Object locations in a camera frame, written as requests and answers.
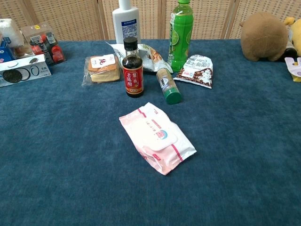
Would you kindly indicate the pink wet wipe pack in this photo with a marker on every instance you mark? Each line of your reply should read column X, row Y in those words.
column 155, row 134

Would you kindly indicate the spice shaker green cap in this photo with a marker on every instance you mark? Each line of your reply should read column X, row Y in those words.
column 169, row 87

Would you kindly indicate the dark vinegar bottle red label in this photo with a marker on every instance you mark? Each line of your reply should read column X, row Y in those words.
column 133, row 73

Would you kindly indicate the silver nut snack bag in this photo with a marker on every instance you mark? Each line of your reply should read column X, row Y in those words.
column 150, row 57

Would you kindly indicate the white brown coffee bag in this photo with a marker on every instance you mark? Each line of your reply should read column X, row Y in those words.
column 198, row 71

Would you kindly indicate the packaged sliced cake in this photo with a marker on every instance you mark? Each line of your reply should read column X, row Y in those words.
column 103, row 69

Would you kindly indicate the green tea drink bottle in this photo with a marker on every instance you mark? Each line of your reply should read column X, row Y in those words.
column 180, row 37

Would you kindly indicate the blue table cloth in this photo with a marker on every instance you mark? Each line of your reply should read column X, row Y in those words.
column 70, row 153

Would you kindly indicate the white lotion bottle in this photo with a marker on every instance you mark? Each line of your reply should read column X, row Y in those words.
column 126, row 21

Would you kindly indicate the woven rattan folding screen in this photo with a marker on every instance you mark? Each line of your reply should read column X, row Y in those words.
column 70, row 16

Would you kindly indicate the clear box red black items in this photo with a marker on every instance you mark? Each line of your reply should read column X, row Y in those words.
column 44, row 44

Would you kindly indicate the oreo cookie box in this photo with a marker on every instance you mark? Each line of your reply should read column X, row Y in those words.
column 22, row 70

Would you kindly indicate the brown plush toy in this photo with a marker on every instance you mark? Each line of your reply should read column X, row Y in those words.
column 264, row 36

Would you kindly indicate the purple yellow small box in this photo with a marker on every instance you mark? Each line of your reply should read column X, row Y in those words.
column 295, row 68

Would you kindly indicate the blue white tissue pack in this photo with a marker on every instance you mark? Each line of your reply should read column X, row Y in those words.
column 5, row 53

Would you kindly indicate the white plastic bag package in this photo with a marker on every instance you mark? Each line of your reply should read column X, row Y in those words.
column 10, row 33

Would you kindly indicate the yellow plush toy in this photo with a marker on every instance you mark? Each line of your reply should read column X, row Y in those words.
column 295, row 33

